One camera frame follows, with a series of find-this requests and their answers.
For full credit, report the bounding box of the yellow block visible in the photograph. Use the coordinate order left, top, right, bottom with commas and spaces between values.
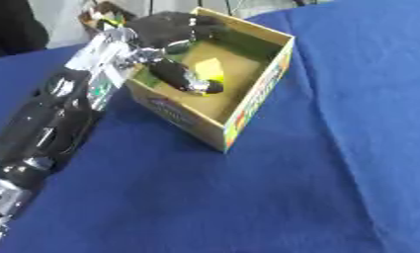
192, 57, 227, 83

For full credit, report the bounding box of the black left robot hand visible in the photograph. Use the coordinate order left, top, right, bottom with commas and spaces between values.
125, 11, 227, 96

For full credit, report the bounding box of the person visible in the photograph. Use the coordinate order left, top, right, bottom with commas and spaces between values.
0, 0, 50, 59

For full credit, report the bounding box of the tan cardboard box green inside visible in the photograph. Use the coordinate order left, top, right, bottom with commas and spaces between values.
123, 7, 296, 154

